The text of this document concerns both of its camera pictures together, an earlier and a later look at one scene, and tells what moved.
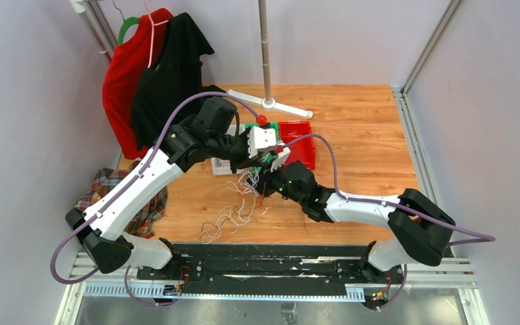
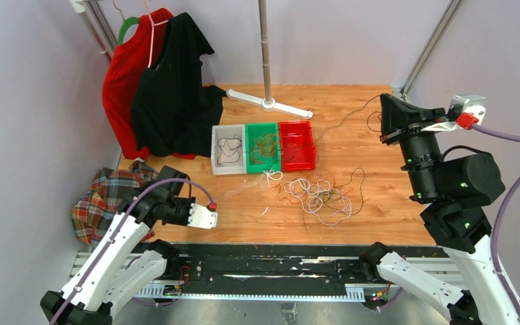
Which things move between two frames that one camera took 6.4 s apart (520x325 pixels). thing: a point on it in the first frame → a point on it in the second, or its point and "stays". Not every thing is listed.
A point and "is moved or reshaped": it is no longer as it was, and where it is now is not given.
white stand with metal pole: (268, 103) stays
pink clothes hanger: (153, 25) stays
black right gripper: (265, 180) → (397, 116)
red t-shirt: (124, 70) stays
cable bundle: (247, 189) is moved or reshaped
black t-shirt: (174, 77) stays
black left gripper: (246, 162) → (185, 220)
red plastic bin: (297, 136) stays
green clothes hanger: (126, 24) stays
